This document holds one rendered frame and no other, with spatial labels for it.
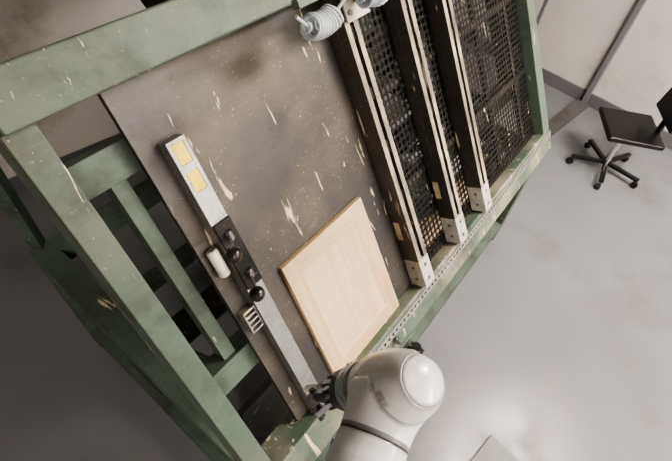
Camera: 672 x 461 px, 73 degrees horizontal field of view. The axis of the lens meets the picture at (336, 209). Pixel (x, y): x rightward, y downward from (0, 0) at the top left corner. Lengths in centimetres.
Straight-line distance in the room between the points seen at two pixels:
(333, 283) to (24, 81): 97
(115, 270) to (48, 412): 179
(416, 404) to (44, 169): 74
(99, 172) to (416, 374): 76
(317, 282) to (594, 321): 216
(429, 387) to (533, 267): 265
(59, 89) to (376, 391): 71
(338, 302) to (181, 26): 92
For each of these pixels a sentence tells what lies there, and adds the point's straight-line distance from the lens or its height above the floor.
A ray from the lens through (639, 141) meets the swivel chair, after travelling 391.
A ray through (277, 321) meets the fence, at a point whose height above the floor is 123.
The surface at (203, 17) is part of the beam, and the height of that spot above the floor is 192.
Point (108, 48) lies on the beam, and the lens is 96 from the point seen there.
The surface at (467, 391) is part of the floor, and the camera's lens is 269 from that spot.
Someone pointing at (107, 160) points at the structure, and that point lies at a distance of 108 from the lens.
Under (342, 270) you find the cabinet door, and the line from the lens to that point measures 147.
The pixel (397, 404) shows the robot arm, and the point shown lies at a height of 178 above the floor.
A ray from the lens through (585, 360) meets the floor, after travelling 306.
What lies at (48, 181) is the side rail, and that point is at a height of 177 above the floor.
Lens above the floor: 239
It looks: 49 degrees down
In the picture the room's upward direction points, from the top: 7 degrees clockwise
